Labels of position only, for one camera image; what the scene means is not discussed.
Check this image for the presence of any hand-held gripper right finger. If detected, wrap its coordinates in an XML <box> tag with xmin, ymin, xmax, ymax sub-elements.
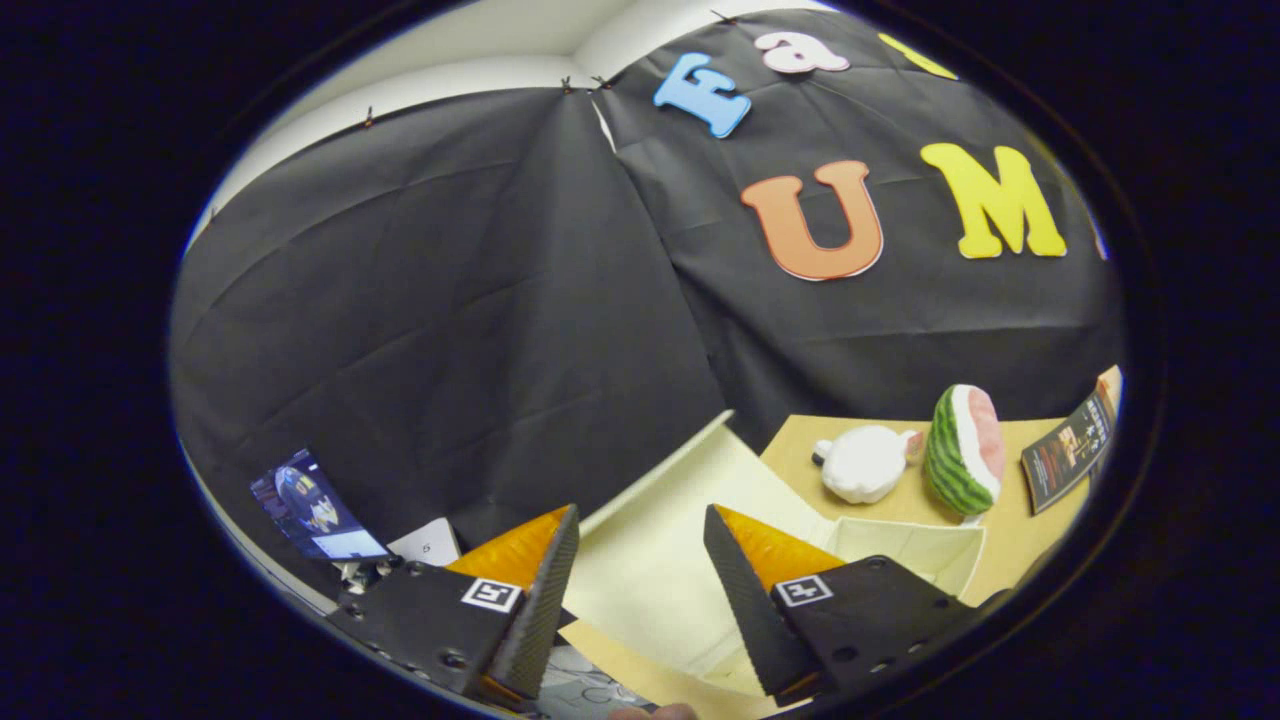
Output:
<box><xmin>703</xmin><ymin>504</ymin><xmax>1009</xmax><ymax>701</ymax></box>

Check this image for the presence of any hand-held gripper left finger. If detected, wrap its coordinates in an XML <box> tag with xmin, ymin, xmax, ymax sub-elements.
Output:
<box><xmin>328</xmin><ymin>504</ymin><xmax>581</xmax><ymax>709</ymax></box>

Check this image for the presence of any grey fabric storage box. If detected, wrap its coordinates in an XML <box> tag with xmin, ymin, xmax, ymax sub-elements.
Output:
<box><xmin>555</xmin><ymin>410</ymin><xmax>988</xmax><ymax>717</ymax></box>

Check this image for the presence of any white paper sheet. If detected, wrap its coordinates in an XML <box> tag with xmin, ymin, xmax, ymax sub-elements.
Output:
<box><xmin>388</xmin><ymin>517</ymin><xmax>463</xmax><ymax>568</ymax></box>

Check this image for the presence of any white plush toy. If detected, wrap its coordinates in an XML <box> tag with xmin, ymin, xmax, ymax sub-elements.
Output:
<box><xmin>812</xmin><ymin>425</ymin><xmax>923</xmax><ymax>505</ymax></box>

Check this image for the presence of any lit display screen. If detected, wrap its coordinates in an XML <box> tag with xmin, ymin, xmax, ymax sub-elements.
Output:
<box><xmin>250</xmin><ymin>448</ymin><xmax>393</xmax><ymax>561</ymax></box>

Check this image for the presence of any watermelon slice plush toy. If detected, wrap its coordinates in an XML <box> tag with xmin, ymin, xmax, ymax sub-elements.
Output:
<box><xmin>925</xmin><ymin>385</ymin><xmax>1006</xmax><ymax>517</ymax></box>

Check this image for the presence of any black backdrop cloth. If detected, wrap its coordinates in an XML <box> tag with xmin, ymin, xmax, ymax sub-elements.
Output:
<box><xmin>168</xmin><ymin>8</ymin><xmax>1129</xmax><ymax>601</ymax></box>

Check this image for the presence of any black hardcover book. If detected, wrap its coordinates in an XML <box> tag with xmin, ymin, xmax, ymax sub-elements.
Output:
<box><xmin>1020</xmin><ymin>385</ymin><xmax>1117</xmax><ymax>516</ymax></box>

